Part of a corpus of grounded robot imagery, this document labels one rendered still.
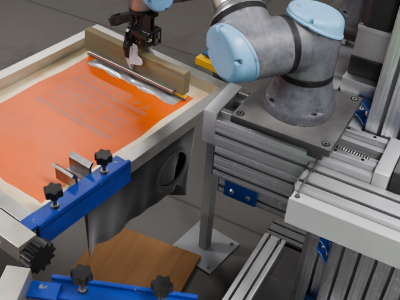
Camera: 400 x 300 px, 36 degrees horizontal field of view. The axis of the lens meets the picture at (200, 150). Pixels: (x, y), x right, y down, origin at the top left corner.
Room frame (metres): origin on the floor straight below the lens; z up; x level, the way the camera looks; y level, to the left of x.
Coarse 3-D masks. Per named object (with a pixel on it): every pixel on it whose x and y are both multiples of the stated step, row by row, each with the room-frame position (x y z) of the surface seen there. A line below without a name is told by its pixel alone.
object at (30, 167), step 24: (144, 96) 1.55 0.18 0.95; (144, 120) 1.43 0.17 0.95; (48, 144) 1.29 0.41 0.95; (72, 144) 1.30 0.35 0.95; (96, 144) 1.30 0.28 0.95; (120, 144) 1.31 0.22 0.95; (0, 168) 1.18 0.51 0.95; (24, 168) 1.18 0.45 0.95; (48, 168) 1.19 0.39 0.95; (24, 192) 1.10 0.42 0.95
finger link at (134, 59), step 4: (132, 48) 1.63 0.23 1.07; (136, 48) 1.62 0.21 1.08; (132, 52) 1.62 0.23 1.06; (136, 52) 1.62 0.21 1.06; (132, 56) 1.62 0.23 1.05; (136, 56) 1.61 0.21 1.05; (128, 60) 1.62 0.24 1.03; (132, 60) 1.62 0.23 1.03; (136, 60) 1.61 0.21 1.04; (140, 60) 1.60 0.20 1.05; (128, 64) 1.63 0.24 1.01; (132, 64) 1.63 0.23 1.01; (136, 64) 1.61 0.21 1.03; (140, 64) 1.60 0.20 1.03; (132, 68) 1.63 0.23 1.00
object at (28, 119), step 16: (80, 64) 1.70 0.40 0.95; (48, 80) 1.60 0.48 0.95; (64, 80) 1.60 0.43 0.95; (112, 80) 1.62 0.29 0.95; (16, 96) 1.50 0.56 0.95; (32, 96) 1.50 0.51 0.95; (0, 112) 1.41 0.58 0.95; (16, 112) 1.42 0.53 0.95; (32, 112) 1.42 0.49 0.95; (48, 112) 1.43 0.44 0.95; (0, 128) 1.34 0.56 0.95; (16, 128) 1.35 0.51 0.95; (32, 128) 1.35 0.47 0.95; (48, 128) 1.36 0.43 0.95; (0, 144) 1.27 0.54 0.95; (16, 144) 1.28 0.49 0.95
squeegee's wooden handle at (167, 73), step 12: (96, 36) 1.73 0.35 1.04; (108, 36) 1.72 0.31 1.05; (96, 48) 1.73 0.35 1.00; (108, 48) 1.70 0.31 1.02; (120, 48) 1.67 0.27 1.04; (120, 60) 1.67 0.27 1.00; (144, 60) 1.62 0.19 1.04; (156, 60) 1.60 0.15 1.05; (144, 72) 1.62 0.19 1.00; (156, 72) 1.59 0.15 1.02; (168, 72) 1.56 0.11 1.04; (180, 72) 1.54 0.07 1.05; (168, 84) 1.56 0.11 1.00; (180, 84) 1.54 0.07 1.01
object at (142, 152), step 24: (96, 24) 1.91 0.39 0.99; (48, 48) 1.73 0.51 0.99; (72, 48) 1.77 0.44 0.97; (0, 72) 1.57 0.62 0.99; (24, 72) 1.60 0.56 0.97; (192, 72) 1.65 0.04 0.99; (216, 96) 1.52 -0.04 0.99; (192, 120) 1.41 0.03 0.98; (144, 144) 1.27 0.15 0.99; (168, 144) 1.32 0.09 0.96; (0, 192) 1.05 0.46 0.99; (24, 216) 0.98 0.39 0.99
